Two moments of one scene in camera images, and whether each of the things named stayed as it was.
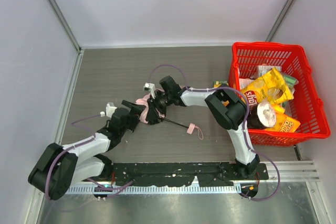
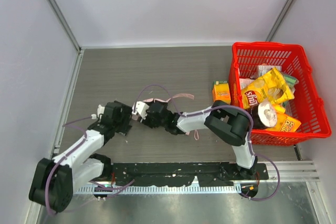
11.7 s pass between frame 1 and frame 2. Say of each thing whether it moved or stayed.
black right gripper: moved
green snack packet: stayed
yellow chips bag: stayed
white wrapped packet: stayed
